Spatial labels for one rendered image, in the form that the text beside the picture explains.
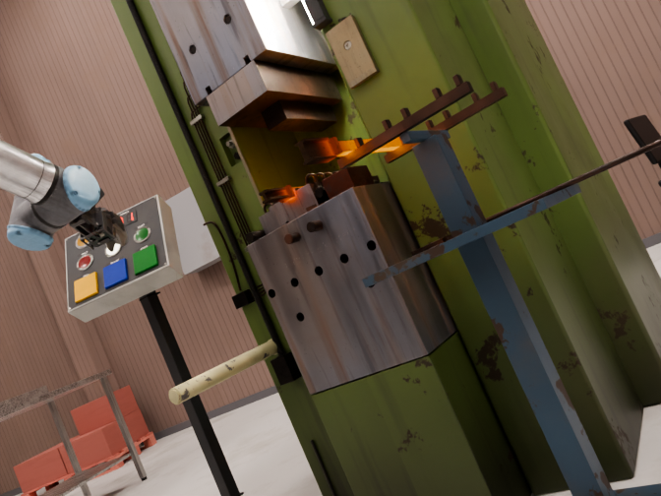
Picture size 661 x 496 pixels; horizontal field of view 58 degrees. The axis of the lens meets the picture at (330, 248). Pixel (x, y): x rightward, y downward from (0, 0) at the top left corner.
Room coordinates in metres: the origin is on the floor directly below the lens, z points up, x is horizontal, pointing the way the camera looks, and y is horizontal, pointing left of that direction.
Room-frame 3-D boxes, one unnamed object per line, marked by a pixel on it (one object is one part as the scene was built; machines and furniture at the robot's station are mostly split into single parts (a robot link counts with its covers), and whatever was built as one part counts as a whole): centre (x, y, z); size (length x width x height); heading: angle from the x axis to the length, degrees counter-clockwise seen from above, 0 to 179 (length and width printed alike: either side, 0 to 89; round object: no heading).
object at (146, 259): (1.70, 0.50, 1.01); 0.07 x 0.05 x 0.07; 84
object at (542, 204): (1.24, -0.28, 0.69); 0.40 x 0.30 x 0.02; 56
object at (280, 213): (1.79, -0.04, 0.96); 0.42 x 0.20 x 0.09; 149
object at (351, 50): (1.56, -0.27, 1.27); 0.09 x 0.02 x 0.17; 59
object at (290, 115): (1.81, -0.08, 1.24); 0.30 x 0.07 x 0.06; 149
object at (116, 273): (1.71, 0.60, 1.01); 0.07 x 0.05 x 0.07; 84
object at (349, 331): (1.77, -0.09, 0.69); 0.56 x 0.38 x 0.45; 149
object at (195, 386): (1.72, 0.41, 0.62); 0.44 x 0.05 x 0.05; 149
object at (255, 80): (1.79, -0.04, 1.32); 0.42 x 0.20 x 0.10; 149
